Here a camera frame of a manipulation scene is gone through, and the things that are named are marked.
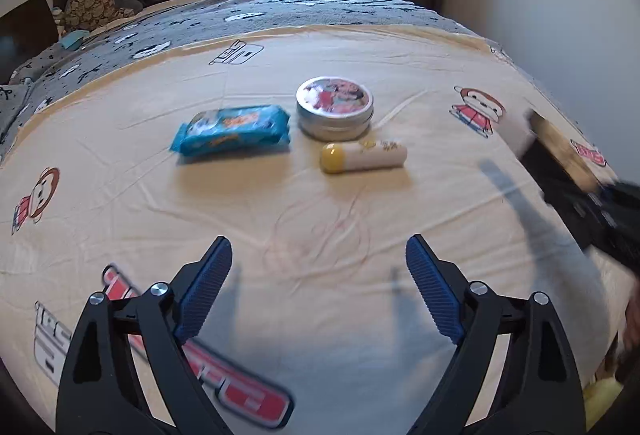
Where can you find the person's right hand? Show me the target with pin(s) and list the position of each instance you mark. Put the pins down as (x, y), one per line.
(631, 336)

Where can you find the cream printed bed sheet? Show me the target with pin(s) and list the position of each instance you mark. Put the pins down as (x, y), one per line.
(319, 298)

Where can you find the grey patterned blanket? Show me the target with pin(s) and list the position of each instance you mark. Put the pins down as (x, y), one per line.
(57, 72)

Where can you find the brown patterned pillow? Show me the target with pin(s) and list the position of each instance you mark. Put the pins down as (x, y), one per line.
(87, 15)

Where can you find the dark wooden headboard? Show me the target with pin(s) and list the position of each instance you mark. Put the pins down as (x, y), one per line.
(25, 31)

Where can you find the round silver tin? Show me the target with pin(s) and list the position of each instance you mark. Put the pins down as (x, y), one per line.
(331, 108)

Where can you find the black white box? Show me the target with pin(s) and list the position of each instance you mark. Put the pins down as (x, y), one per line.
(565, 180)

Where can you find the small yellow white tube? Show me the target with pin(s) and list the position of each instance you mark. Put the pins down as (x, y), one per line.
(355, 156)

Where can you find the blue wet wipes pack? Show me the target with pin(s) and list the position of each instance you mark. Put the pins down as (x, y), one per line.
(232, 130)

